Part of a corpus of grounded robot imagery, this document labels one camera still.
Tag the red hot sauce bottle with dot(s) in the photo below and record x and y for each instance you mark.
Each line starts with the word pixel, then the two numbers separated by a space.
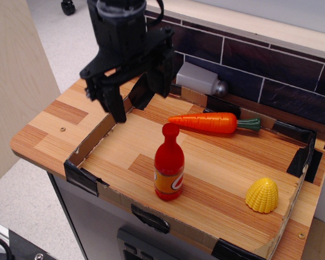
pixel 169 162

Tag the yellow plastic corn piece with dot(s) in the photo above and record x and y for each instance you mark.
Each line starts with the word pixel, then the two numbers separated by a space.
pixel 262 196

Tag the black chair caster wheel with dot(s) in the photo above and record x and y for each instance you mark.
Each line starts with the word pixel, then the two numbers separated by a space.
pixel 68 7

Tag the grey salt shaker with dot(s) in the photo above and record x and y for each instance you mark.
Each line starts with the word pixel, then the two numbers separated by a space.
pixel 201 80

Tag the orange plastic toy carrot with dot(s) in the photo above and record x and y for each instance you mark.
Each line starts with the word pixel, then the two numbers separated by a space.
pixel 217 122

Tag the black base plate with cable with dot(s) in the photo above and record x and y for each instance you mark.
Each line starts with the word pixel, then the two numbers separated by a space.
pixel 14 246

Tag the cardboard fence with black tape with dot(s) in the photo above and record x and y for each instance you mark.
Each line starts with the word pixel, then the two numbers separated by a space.
pixel 239 189

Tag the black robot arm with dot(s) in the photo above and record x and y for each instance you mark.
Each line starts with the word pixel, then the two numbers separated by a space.
pixel 119 5

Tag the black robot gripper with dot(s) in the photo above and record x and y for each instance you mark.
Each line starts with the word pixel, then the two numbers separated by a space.
pixel 127 49

